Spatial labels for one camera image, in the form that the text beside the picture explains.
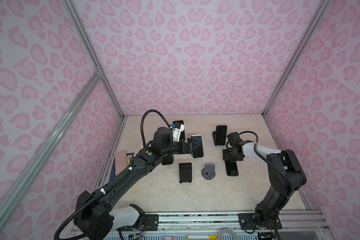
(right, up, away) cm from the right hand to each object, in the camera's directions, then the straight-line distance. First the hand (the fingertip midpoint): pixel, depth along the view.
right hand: (229, 156), depth 96 cm
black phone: (-32, +20, -27) cm, 46 cm away
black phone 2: (0, -7, -5) cm, 8 cm away
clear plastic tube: (-7, -31, -24) cm, 40 cm away
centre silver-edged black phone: (-20, +6, +2) cm, 21 cm away
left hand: (-23, +11, -25) cm, 35 cm away
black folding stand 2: (-26, -13, -10) cm, 30 cm away
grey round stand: (-15, -8, -10) cm, 19 cm away
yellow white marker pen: (-20, -33, -26) cm, 47 cm away
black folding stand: (-7, +13, +12) cm, 20 cm away
